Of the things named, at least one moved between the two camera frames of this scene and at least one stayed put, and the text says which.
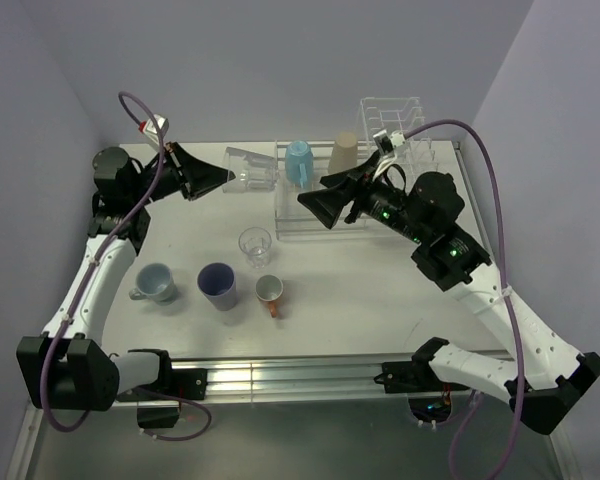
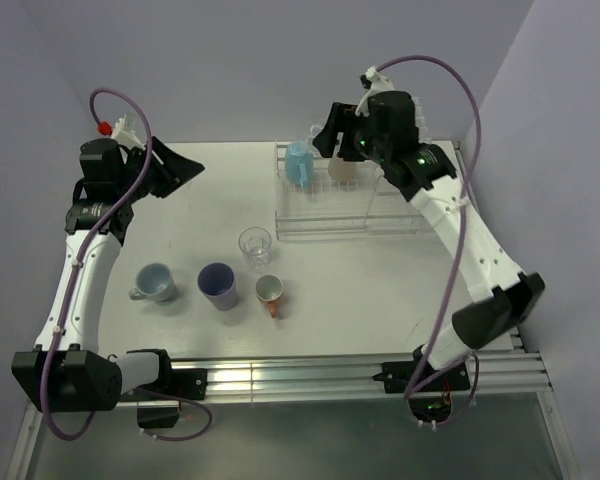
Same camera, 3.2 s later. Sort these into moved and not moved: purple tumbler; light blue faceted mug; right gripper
Moved: right gripper
Not moved: purple tumbler; light blue faceted mug
